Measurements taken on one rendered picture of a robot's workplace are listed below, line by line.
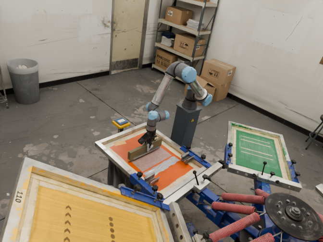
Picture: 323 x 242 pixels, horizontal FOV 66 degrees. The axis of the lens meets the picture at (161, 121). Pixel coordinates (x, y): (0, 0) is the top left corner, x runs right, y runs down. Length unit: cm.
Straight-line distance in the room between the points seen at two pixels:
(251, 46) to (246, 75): 60
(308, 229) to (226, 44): 476
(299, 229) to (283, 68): 415
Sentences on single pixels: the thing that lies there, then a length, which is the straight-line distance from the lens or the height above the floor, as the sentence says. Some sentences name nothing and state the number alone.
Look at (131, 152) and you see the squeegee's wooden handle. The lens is 197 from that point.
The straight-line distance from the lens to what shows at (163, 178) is 194.
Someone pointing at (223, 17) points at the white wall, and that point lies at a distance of 587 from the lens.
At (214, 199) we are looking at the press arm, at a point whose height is 104.
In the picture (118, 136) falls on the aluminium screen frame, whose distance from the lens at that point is 224.
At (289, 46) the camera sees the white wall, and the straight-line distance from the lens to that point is 530.
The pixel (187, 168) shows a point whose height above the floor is 95.
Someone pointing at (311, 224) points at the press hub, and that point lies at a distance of 159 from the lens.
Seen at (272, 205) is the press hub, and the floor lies 131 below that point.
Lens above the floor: 231
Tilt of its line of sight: 32 degrees down
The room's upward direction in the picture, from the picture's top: 10 degrees clockwise
